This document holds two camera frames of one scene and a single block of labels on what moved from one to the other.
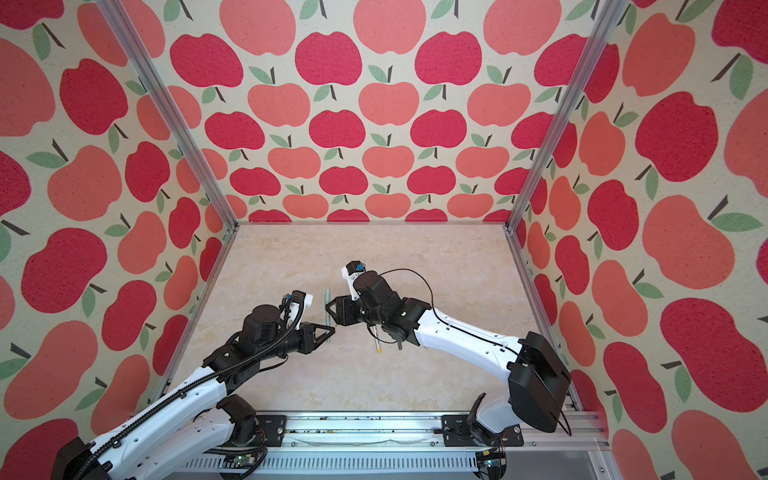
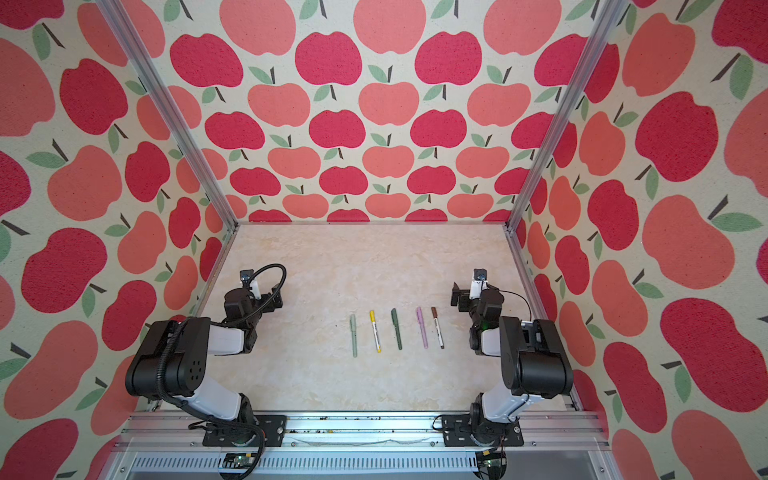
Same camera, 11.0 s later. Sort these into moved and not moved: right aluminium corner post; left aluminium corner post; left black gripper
Moved: left black gripper
Not moved: right aluminium corner post; left aluminium corner post
